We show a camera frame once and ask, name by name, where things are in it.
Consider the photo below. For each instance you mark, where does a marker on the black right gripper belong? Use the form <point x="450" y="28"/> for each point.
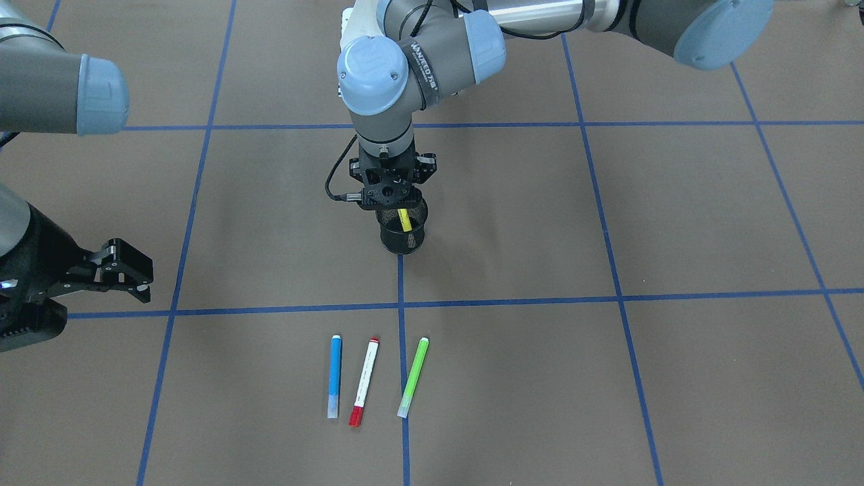
<point x="42" y="257"/>

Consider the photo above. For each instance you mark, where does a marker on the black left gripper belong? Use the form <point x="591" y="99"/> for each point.
<point x="426" y="169"/>

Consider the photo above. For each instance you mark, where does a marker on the yellow highlighter pen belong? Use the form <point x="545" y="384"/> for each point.
<point x="404" y="220"/>

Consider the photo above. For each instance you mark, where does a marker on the blue pen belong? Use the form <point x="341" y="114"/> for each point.
<point x="334" y="384"/>

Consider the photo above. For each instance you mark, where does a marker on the green highlighter pen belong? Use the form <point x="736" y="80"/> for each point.
<point x="413" y="378"/>

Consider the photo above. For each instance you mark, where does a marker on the red capped white pen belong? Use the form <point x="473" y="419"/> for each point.
<point x="364" y="381"/>

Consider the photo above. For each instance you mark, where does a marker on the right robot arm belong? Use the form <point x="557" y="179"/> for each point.
<point x="48" y="90"/>

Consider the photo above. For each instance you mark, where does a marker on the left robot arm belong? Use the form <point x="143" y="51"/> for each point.
<point x="400" y="57"/>

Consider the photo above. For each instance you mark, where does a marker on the black mesh pen cup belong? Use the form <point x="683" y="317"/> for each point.
<point x="391" y="234"/>

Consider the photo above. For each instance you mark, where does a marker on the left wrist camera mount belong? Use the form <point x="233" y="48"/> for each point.
<point x="382" y="190"/>

